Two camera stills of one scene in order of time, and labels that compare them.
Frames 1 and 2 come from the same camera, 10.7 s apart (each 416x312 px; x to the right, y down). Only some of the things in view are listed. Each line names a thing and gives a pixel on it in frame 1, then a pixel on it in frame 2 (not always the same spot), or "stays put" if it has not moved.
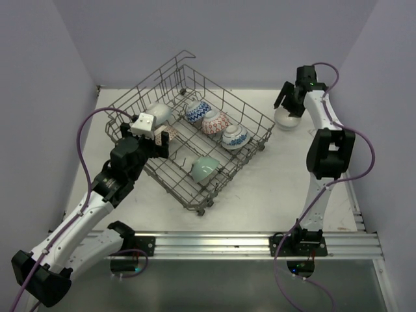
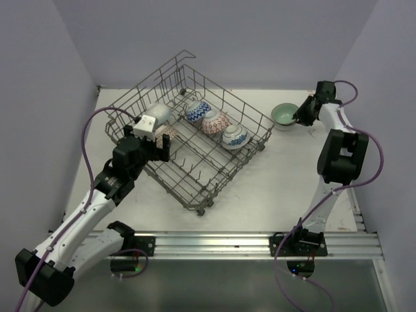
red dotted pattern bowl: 172,133 stays put
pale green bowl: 203,167 to 282,114
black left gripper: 156,151 stays put
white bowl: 161,112 stays put
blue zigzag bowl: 197,110 stays put
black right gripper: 286,89 to 304,119
